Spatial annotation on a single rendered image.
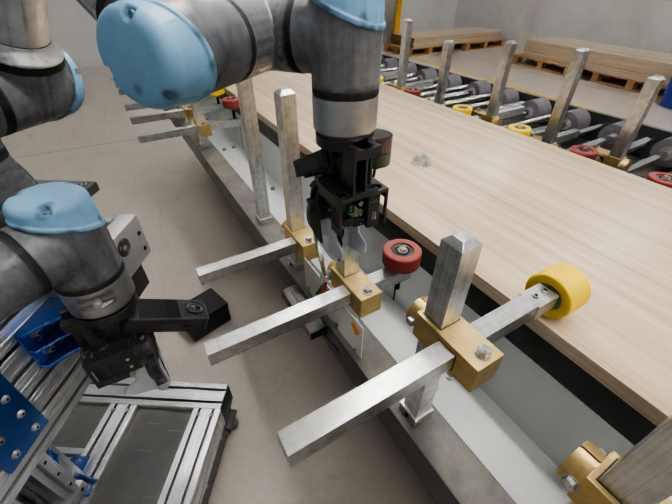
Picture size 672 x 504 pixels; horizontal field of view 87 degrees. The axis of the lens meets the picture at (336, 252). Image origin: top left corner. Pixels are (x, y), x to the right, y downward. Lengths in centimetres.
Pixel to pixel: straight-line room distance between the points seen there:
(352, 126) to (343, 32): 9
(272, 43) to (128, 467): 122
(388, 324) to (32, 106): 85
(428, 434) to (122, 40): 70
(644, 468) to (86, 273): 56
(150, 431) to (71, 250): 101
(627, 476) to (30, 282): 58
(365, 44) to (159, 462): 123
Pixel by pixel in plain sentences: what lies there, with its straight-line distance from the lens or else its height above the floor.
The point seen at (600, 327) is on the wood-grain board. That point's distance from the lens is 74.
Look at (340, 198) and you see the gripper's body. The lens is 43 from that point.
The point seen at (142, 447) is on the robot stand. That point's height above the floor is 21.
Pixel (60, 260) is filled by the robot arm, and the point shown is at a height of 113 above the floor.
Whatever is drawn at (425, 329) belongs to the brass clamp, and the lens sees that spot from 54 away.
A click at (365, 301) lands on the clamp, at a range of 69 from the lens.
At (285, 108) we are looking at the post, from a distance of 79.
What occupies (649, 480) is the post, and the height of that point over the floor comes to 102.
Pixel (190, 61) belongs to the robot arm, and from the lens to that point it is 32.
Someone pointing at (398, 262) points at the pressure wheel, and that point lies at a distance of 72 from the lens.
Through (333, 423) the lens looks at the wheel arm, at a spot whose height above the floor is 96.
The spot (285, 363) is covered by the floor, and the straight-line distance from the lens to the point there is 166.
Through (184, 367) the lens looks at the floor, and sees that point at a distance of 176.
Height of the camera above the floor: 136
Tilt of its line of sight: 38 degrees down
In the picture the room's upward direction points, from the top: straight up
